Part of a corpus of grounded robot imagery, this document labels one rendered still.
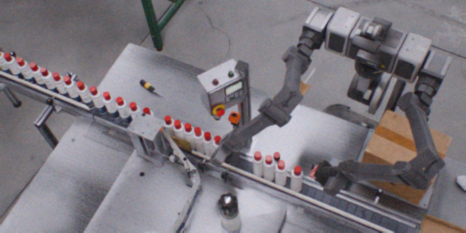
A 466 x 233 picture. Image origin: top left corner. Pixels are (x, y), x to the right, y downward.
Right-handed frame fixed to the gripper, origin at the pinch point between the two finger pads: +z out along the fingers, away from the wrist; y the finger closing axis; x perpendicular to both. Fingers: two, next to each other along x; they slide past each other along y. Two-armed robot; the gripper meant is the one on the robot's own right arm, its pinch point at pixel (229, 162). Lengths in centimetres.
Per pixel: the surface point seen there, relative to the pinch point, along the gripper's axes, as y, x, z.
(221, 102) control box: -5.3, 9.1, -34.8
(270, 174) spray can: 18.5, 4.4, 5.1
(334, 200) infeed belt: 49, 8, 14
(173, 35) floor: -112, 121, 101
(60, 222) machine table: -64, -53, 18
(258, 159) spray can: 12.6, 4.8, -4.5
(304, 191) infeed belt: 35.0, 6.5, 13.7
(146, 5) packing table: -114, 102, 49
